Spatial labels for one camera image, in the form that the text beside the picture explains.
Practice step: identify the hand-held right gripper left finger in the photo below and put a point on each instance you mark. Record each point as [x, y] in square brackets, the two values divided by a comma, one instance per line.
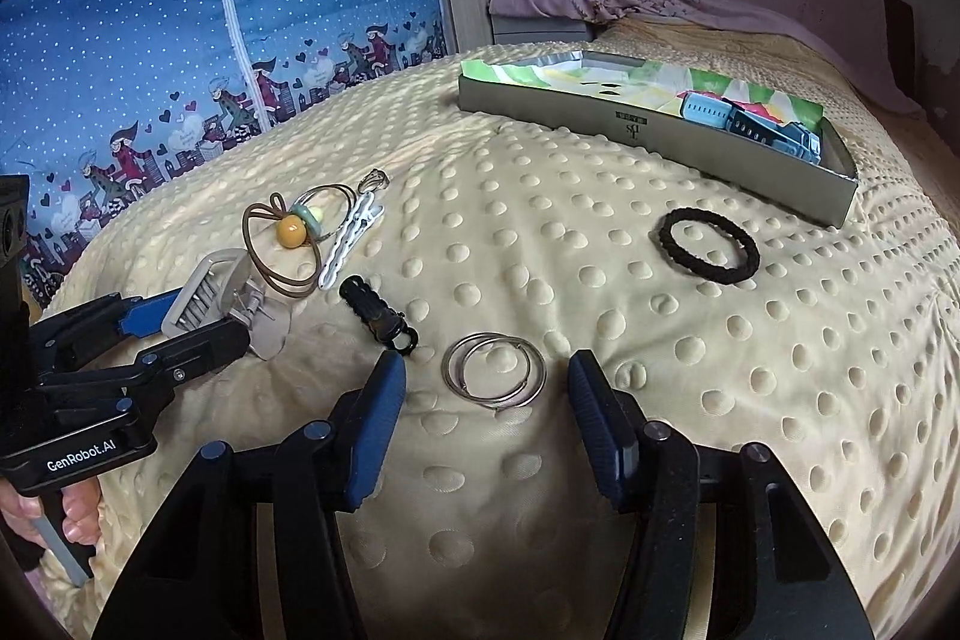
[375, 430]

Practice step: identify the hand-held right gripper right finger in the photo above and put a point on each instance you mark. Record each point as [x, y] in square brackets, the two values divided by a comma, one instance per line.
[600, 430]

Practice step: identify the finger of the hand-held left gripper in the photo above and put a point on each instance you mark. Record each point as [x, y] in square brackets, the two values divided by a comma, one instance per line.
[202, 347]
[142, 316]

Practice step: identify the beige hair claw clip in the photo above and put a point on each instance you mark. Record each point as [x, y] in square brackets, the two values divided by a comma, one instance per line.
[195, 302]

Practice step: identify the grey cardboard box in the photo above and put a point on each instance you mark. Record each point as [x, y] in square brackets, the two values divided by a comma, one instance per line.
[562, 111]

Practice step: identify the person's left hand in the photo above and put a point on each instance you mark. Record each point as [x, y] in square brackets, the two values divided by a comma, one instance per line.
[81, 512]

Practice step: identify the silver hoop earring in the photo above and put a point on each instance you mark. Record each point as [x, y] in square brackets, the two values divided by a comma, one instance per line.
[444, 364]
[541, 377]

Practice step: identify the black hair clip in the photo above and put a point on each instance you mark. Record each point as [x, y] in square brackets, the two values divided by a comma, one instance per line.
[367, 310]

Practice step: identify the white hair clip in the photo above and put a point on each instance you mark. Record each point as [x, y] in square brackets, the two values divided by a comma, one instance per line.
[337, 250]

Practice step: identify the yellow dotted blanket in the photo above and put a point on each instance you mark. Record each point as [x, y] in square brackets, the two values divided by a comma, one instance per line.
[525, 235]

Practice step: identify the blue dotted printed quilt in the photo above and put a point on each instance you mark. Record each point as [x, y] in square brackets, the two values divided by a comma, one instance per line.
[150, 10]

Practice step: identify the colourful painted paper sheet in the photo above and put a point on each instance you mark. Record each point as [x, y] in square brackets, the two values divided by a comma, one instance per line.
[525, 74]

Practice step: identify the grey board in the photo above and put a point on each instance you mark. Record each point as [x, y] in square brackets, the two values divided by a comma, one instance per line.
[540, 27]

